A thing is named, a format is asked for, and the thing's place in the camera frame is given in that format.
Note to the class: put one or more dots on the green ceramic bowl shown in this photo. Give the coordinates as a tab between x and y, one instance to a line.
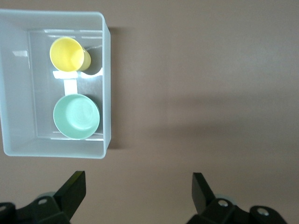
77	116

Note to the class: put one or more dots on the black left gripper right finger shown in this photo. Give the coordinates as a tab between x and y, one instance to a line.
222	212

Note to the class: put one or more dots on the yellow cup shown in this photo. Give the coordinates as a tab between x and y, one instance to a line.
66	54

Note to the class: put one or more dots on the white paper label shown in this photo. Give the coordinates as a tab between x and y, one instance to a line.
70	87

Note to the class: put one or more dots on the brown table cover mat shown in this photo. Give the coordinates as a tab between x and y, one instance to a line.
198	81

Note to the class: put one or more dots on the clear plastic bin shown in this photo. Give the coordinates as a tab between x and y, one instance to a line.
16	93

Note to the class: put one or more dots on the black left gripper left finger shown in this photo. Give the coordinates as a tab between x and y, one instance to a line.
46	210

